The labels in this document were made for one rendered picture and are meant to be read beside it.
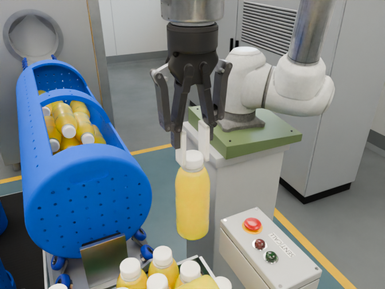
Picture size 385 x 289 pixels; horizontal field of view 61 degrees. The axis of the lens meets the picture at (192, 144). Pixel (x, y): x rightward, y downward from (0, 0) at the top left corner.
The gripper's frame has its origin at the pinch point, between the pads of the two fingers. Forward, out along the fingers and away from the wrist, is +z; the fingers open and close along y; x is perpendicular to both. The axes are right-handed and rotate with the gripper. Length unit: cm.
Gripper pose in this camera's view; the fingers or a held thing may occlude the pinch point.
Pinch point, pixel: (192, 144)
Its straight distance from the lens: 56.7
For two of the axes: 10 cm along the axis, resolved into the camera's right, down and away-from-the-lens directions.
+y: -8.9, 2.2, -3.9
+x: 4.5, 4.4, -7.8
